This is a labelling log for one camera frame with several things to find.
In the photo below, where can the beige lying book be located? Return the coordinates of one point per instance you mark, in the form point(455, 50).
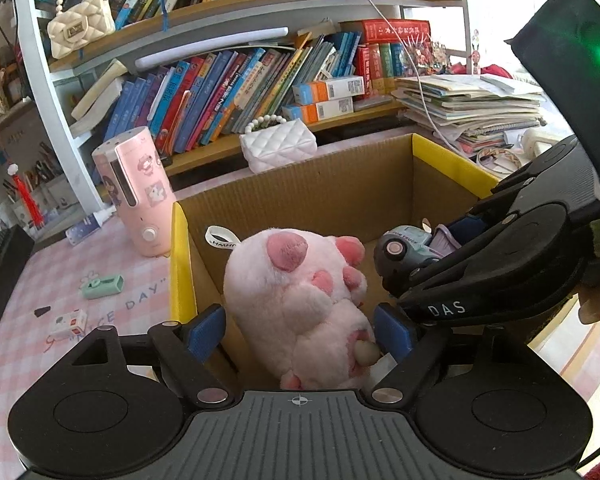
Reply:
point(97, 92)

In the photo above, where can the colourful figurine cluster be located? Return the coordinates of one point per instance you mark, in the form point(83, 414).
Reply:
point(430, 57)

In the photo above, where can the person's right hand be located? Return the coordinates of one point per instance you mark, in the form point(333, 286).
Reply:
point(597, 305)

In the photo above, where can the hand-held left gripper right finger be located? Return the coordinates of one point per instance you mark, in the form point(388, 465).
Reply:
point(392, 332)

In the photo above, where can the grey toy car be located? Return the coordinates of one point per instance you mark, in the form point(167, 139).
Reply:
point(405, 252)

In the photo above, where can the orange and white box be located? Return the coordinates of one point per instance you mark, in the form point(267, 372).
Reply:
point(320, 110)
point(330, 91)

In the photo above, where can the row of red thick books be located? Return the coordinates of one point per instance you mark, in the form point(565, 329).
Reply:
point(380, 60)

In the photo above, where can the small black piece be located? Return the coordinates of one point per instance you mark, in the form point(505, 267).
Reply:
point(42, 311)

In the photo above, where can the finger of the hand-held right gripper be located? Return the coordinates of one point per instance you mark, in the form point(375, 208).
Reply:
point(495, 215)
point(480, 290)

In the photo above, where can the row of colourful books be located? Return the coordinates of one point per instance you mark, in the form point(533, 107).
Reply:
point(220, 95)

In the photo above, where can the pink plush paw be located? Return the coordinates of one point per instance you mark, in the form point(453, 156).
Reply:
point(290, 300)

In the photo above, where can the white bookshelf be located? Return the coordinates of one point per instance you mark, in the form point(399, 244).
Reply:
point(55, 110)

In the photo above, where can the small spray bottle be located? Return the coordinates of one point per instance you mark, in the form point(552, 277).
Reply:
point(87, 227)

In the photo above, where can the cluster of pens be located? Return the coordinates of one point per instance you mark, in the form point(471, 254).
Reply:
point(42, 175)

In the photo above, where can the mint green correction tape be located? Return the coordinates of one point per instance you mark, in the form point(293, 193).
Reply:
point(102, 287)

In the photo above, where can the yellow-edged cardboard box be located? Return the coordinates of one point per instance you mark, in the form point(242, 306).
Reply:
point(330, 195)

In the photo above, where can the cream quilted handbag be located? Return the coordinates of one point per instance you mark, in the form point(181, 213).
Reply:
point(80, 25)

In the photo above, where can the white and red eraser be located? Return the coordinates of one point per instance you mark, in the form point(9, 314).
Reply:
point(69, 324)

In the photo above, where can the white quilted handbag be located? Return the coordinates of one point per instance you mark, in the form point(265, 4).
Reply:
point(280, 145)

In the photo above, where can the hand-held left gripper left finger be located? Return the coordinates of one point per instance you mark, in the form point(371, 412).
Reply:
point(205, 332)

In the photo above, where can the white light bar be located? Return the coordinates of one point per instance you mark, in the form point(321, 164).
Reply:
point(210, 47)

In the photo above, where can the white device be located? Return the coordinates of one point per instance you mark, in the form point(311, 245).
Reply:
point(545, 142)

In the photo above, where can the pink humidifier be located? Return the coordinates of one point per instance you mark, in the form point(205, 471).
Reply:
point(140, 195)

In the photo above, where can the red tassel ornament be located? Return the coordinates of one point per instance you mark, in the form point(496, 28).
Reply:
point(27, 200)

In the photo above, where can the stack of papers and notebooks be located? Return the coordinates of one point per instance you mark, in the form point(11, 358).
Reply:
point(470, 110)

